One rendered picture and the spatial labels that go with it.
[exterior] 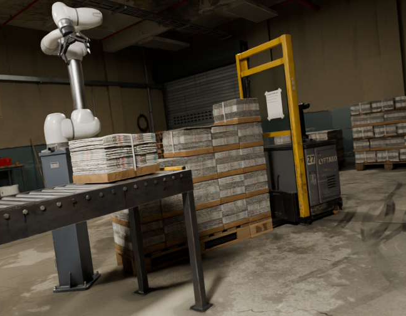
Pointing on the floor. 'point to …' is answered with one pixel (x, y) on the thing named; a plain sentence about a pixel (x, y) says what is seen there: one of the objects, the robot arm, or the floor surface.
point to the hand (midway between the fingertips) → (77, 56)
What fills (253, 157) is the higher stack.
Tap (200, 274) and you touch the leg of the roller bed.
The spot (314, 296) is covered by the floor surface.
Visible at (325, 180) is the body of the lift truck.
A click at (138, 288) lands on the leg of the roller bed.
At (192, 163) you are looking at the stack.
